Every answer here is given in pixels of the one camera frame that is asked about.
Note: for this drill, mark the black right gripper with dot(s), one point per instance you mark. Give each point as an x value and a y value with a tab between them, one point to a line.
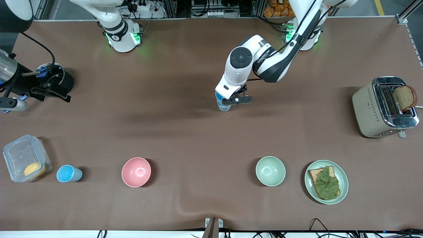
23	81

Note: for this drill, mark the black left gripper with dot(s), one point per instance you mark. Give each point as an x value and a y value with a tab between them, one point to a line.
241	91

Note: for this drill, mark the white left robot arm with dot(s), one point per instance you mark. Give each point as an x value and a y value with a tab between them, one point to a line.
241	59

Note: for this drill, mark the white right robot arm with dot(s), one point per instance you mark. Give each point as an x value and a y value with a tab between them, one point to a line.
115	28

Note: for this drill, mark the clear plastic food container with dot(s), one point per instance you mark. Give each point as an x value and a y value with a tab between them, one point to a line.
18	153

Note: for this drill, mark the pale green bowl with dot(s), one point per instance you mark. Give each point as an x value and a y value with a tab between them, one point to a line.
270	171

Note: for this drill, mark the yellow round food piece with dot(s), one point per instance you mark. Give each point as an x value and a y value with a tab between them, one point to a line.
34	169

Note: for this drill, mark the white power strip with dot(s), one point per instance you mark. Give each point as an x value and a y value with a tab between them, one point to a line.
218	14
143	6

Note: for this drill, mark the bag of orange bread rolls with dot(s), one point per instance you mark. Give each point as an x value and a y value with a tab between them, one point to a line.
281	10

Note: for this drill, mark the bread slice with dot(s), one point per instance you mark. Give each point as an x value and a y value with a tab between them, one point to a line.
313	174

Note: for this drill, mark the pink bowl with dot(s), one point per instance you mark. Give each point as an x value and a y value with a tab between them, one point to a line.
136	172

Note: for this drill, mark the green lettuce leaf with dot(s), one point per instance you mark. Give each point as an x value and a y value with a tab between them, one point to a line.
327	186

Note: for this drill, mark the beige and chrome toaster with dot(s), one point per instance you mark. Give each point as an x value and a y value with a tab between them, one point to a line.
366	109

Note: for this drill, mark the pale green plate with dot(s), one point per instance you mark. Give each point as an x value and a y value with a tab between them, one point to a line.
343	175

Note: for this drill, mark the metal table clamp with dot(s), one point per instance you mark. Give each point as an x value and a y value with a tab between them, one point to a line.
213	228

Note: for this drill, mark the brown toast slice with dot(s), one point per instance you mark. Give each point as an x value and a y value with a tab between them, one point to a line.
405	97

